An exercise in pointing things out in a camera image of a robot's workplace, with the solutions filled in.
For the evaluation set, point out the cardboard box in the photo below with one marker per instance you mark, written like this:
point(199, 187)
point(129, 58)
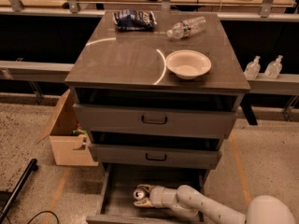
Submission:
point(68, 149)

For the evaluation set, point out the sanitizer bottle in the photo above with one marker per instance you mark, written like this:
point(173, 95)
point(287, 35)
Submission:
point(252, 68)
point(273, 69)

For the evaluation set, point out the blue chip bag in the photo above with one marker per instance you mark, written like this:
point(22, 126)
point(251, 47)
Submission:
point(134, 20)

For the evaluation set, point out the right sanitizer bottle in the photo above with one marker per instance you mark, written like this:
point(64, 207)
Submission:
point(273, 69)

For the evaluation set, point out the grey drawer cabinet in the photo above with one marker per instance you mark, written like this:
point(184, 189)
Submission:
point(129, 69)

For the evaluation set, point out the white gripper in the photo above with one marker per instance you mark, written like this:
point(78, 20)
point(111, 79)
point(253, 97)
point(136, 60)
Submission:
point(158, 194)

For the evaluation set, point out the white paper bowl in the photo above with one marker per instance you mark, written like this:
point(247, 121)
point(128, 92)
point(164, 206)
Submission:
point(188, 64)

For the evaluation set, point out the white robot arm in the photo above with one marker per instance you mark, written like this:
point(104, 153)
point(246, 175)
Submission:
point(186, 201)

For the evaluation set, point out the green 7up soda can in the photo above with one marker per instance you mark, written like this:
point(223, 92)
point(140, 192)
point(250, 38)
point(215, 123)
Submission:
point(139, 194)

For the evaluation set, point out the grey middle drawer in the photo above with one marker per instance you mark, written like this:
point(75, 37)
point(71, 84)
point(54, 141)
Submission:
point(155, 156)

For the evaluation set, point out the black pole on floor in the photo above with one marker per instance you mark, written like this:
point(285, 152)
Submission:
point(7, 198)

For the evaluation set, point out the grey top drawer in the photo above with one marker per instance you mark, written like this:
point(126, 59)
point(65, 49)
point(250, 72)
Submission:
point(155, 121)

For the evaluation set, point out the grey drawer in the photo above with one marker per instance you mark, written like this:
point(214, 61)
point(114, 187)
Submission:
point(116, 204)
point(155, 156)
point(155, 121)

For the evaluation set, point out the left sanitizer bottle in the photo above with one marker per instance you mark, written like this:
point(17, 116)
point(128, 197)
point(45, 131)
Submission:
point(252, 68)

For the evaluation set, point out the grey bottom drawer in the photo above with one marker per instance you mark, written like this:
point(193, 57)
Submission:
point(116, 204)

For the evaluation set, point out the clear plastic water bottle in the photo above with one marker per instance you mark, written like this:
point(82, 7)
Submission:
point(187, 28)

